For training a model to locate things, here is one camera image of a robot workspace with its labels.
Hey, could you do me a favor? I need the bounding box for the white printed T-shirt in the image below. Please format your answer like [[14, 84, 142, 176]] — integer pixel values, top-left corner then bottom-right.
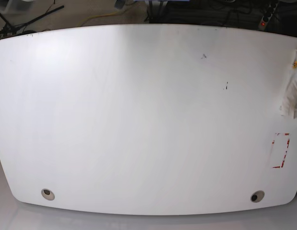
[[280, 49, 297, 119]]

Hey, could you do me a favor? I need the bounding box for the red tape rectangle marking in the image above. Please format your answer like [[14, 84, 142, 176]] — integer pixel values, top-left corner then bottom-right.
[[269, 133, 290, 169]]

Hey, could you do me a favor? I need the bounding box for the black power strip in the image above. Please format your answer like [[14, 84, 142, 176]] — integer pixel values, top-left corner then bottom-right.
[[258, 0, 279, 31]]

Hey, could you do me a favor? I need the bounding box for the black tripod stand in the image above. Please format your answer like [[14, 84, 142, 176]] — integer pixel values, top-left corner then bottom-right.
[[0, 6, 65, 40]]

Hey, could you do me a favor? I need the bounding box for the yellow cable on floor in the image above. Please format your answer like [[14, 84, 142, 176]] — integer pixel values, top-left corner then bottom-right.
[[76, 6, 122, 27]]

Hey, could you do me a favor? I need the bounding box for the left table cable grommet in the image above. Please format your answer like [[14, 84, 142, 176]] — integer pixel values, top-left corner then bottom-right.
[[41, 189, 55, 201]]

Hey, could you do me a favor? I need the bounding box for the table cable grommet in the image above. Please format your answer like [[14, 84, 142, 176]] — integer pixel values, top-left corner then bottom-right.
[[250, 190, 265, 203], [41, 189, 55, 201]]

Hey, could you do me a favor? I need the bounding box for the right table cable grommet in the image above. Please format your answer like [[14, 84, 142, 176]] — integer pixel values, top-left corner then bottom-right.
[[250, 190, 265, 203]]

